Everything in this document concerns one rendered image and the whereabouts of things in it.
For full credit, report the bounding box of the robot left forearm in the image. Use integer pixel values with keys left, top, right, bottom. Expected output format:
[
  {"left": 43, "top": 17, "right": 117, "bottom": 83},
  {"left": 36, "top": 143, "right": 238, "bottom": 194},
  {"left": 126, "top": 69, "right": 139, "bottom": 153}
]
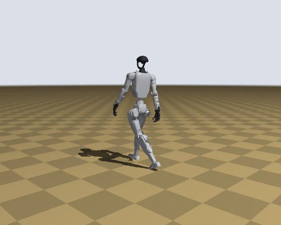
[{"left": 114, "top": 88, "right": 125, "bottom": 106}]

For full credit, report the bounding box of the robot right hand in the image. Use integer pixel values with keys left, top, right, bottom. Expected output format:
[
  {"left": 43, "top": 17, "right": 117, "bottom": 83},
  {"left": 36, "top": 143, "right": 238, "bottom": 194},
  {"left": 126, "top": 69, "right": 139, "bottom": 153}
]
[{"left": 152, "top": 106, "right": 160, "bottom": 122}]

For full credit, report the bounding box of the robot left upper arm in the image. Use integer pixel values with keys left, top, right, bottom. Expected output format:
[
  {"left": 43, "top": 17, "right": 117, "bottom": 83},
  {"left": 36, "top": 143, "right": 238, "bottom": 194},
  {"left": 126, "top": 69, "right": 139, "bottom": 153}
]
[{"left": 124, "top": 73, "right": 136, "bottom": 94}]

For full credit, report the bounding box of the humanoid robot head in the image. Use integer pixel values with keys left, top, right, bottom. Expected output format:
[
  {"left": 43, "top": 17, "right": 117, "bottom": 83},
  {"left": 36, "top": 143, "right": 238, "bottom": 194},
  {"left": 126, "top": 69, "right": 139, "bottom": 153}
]
[{"left": 137, "top": 56, "right": 148, "bottom": 73}]

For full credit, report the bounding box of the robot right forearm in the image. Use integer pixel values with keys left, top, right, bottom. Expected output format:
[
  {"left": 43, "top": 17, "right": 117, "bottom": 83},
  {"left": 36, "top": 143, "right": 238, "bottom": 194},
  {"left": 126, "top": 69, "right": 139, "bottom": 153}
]
[{"left": 153, "top": 92, "right": 160, "bottom": 110}]

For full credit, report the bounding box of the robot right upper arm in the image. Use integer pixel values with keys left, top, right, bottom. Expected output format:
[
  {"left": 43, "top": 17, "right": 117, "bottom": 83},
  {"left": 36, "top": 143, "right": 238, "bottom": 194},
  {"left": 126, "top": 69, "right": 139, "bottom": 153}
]
[{"left": 150, "top": 74, "right": 157, "bottom": 96}]

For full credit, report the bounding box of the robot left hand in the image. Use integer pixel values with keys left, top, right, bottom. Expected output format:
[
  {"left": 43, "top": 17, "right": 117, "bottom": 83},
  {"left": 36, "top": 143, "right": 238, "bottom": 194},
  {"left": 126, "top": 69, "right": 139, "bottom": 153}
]
[{"left": 113, "top": 104, "right": 118, "bottom": 116}]

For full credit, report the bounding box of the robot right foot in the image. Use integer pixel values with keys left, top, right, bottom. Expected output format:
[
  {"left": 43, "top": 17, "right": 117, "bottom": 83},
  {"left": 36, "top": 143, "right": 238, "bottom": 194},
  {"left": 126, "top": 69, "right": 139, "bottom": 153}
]
[{"left": 128, "top": 154, "right": 140, "bottom": 160}]

